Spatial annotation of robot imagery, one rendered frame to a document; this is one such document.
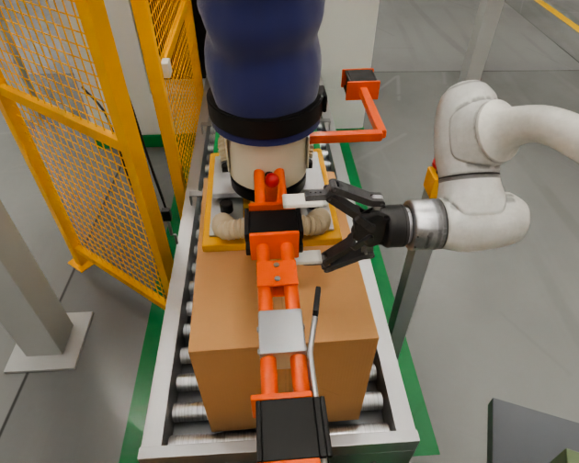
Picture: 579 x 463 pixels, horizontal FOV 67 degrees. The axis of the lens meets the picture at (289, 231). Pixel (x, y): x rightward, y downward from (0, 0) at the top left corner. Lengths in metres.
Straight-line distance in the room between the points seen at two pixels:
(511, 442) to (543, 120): 0.72
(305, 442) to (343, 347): 0.47
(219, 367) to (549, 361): 1.65
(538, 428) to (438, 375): 0.93
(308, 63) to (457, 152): 0.29
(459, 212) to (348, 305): 0.35
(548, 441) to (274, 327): 0.77
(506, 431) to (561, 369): 1.17
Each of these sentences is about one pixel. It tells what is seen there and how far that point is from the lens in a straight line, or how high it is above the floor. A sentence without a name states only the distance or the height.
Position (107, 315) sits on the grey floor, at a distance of 2.32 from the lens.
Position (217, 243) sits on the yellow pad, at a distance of 0.91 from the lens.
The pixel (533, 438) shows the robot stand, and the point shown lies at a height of 0.75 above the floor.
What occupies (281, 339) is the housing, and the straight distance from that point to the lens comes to 0.61.
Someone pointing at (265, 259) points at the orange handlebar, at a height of 1.23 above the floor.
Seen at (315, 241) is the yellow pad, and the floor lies 1.11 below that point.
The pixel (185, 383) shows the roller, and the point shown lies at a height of 0.55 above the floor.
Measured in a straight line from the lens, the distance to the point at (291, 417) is 0.55.
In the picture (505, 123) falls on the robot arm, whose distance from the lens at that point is 0.77.
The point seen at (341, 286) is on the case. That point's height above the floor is 0.95.
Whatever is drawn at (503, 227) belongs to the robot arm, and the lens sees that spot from 0.81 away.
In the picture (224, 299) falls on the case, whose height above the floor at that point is 0.95.
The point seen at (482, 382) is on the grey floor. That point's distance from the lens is 2.13.
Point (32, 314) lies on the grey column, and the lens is 2.04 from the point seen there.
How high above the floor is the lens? 1.75
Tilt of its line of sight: 43 degrees down
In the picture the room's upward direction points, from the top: straight up
